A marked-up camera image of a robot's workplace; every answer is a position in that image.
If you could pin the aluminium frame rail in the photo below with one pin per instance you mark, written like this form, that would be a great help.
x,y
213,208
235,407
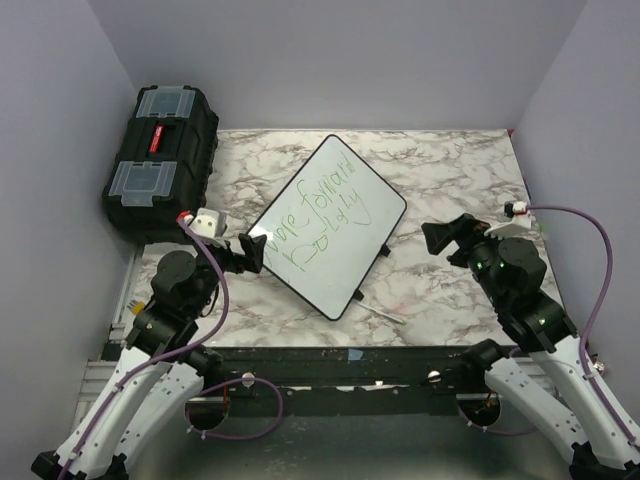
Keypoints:
x,y
160,369

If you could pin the white whiteboard black frame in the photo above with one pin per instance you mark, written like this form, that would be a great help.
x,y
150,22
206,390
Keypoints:
x,y
328,225

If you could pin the black mounting rail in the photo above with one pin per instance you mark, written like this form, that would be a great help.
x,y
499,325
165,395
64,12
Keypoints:
x,y
320,381

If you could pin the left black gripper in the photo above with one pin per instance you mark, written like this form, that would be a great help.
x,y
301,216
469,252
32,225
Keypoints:
x,y
252,260

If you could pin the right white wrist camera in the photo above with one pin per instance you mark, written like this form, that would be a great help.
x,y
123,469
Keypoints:
x,y
519,221

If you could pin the blue tape piece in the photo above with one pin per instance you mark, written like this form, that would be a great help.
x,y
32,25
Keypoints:
x,y
354,354

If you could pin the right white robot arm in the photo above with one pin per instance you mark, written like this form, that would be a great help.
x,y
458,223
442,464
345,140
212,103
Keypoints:
x,y
583,420

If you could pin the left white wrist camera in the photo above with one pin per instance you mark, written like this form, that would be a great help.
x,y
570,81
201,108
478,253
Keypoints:
x,y
205,224

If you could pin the red brown connector plug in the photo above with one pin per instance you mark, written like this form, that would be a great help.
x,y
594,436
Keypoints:
x,y
598,364

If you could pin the green white whiteboard marker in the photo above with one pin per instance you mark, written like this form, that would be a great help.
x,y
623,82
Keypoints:
x,y
381,313

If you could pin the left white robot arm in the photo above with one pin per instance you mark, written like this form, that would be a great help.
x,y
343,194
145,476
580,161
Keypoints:
x,y
157,371

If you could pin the black plastic toolbox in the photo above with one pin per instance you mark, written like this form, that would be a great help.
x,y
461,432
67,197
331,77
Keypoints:
x,y
163,166

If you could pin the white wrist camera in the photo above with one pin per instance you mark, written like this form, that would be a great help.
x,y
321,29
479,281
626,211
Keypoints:
x,y
519,221
205,224

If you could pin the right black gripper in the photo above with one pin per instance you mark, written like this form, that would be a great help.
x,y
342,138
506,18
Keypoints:
x,y
438,235

